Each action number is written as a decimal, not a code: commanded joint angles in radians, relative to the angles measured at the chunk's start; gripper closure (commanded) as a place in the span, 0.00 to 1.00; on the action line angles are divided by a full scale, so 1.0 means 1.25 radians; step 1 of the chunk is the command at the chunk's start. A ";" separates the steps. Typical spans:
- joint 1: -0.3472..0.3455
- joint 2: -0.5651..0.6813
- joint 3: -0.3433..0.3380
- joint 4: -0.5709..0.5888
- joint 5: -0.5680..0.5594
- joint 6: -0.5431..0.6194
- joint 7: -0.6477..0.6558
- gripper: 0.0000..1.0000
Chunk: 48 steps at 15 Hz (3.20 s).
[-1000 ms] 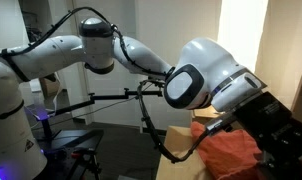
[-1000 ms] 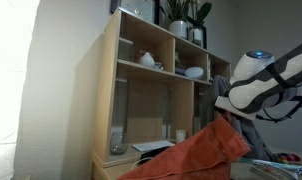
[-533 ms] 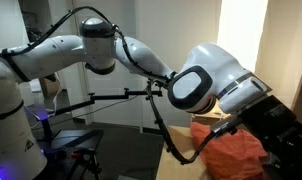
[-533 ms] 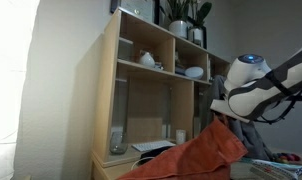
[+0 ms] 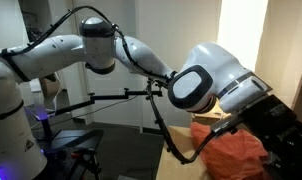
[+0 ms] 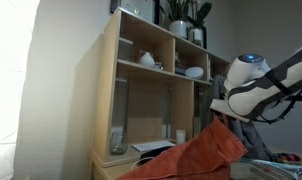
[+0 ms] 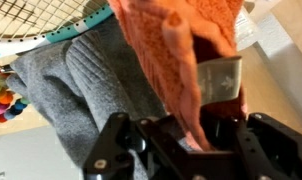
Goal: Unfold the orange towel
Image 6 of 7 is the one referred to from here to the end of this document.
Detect orange towel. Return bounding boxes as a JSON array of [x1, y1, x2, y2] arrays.
[[116, 117, 249, 180]]

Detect wooden shelf unit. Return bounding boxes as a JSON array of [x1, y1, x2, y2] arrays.
[[90, 7, 232, 180]]

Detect white ceramic teapot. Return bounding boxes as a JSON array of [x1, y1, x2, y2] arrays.
[[138, 50, 157, 69]]

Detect stacked books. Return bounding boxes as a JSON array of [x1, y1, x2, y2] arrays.
[[174, 63, 187, 77]]

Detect small white boxes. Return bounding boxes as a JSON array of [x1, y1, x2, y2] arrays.
[[161, 123, 172, 140]]

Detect white bowl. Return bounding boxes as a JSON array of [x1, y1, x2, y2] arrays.
[[184, 66, 205, 80]]

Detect white keyboard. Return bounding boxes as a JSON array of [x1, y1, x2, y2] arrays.
[[131, 139, 177, 153]]

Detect clear glass jar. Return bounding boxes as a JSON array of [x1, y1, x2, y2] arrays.
[[109, 130, 129, 156]]

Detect black bag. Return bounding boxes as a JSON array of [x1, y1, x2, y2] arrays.
[[139, 145, 174, 165]]

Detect potted plant in white pot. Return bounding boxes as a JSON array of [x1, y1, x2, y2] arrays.
[[159, 0, 192, 40]]

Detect potted plant in grey pot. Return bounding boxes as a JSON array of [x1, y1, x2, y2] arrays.
[[186, 0, 213, 48]]

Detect tennis racket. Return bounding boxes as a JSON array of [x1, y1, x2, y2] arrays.
[[249, 159, 302, 180]]

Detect small colourful objects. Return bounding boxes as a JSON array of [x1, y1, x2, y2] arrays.
[[272, 152, 302, 164]]

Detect white charging cable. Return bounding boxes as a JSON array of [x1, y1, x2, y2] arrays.
[[130, 155, 156, 172]]

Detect framed picture with black frame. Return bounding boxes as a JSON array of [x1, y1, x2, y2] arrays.
[[110, 0, 161, 25]]

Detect black corrugated cable hose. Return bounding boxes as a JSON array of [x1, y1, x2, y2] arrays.
[[252, 87, 302, 125]]

